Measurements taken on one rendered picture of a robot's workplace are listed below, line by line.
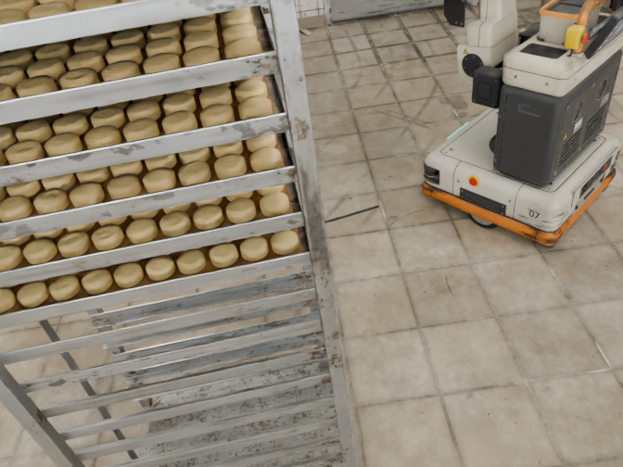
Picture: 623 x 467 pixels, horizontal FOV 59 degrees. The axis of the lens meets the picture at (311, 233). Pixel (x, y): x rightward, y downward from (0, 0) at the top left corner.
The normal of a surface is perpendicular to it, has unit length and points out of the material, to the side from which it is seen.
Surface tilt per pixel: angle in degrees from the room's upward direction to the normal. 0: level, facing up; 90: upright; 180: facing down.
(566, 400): 0
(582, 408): 0
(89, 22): 90
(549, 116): 90
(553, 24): 92
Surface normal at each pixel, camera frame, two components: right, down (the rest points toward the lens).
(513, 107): -0.70, 0.53
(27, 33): 0.17, 0.63
